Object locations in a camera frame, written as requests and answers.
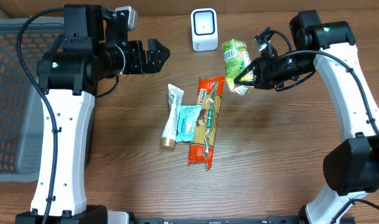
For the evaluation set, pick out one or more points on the grey plastic shopping basket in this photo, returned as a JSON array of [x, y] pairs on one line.
[[24, 123]]

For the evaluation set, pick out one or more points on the green snack packet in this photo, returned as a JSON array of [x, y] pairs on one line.
[[236, 59]]

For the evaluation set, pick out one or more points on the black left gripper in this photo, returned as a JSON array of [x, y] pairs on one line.
[[139, 57]]

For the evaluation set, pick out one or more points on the white barcode scanner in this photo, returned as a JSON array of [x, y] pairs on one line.
[[204, 29]]

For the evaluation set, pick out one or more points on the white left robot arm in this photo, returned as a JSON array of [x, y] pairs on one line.
[[93, 46]]

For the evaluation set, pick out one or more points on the teal wet wipes pack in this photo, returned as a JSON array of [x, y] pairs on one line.
[[187, 123]]

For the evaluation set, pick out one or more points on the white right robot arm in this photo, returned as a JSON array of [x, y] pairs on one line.
[[351, 170]]

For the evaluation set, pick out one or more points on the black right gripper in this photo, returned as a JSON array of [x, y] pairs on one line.
[[263, 72]]

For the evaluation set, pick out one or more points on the orange spaghetti packet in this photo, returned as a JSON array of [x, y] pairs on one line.
[[209, 96]]

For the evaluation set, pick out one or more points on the white leaf-print pack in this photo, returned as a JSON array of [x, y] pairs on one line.
[[169, 134]]

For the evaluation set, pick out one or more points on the black front rail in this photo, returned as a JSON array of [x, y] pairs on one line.
[[239, 220]]

